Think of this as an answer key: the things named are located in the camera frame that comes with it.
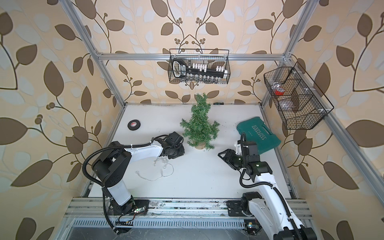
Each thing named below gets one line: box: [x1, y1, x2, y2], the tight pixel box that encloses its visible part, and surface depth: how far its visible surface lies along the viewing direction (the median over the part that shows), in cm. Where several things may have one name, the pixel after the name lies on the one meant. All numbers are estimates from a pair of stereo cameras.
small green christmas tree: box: [180, 93, 221, 151], surface depth 78 cm
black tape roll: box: [127, 119, 141, 131], surface depth 110 cm
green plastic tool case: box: [236, 117, 281, 155], surface depth 101 cm
